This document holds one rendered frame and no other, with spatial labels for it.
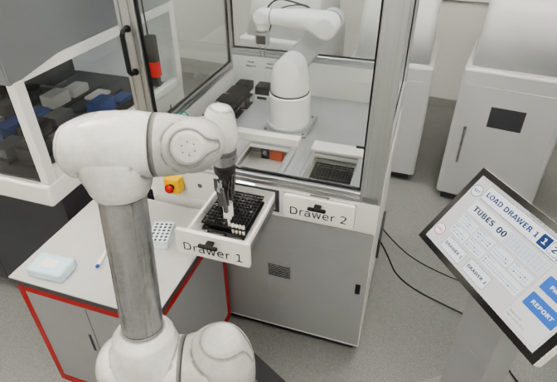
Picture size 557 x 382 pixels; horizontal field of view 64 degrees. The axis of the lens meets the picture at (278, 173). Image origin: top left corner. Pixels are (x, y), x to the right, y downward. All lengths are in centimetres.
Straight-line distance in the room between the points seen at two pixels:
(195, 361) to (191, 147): 57
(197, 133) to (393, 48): 80
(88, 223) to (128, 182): 118
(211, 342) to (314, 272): 97
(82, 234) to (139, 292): 98
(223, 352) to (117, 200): 46
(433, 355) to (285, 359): 74
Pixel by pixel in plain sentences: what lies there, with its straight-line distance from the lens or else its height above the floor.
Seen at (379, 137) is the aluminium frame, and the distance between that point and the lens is 159.
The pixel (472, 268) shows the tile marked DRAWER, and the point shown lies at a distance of 149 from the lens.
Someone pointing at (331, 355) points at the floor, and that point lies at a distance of 242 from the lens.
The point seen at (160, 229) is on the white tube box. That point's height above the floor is 80.
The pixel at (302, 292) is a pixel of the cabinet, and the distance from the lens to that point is 218.
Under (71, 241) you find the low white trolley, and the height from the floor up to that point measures 76.
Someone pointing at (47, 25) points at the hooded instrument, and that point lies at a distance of 203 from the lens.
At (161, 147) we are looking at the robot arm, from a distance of 85.
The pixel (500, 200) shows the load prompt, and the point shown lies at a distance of 153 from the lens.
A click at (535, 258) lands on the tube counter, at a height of 112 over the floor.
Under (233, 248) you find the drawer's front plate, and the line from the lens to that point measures 161.
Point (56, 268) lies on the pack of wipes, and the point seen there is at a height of 80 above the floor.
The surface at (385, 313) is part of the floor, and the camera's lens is 262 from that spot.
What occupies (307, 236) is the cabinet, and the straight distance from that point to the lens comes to 192.
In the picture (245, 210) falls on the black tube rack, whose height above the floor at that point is 90.
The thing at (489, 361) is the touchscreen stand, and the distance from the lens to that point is 174.
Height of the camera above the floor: 200
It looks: 34 degrees down
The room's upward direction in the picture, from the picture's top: straight up
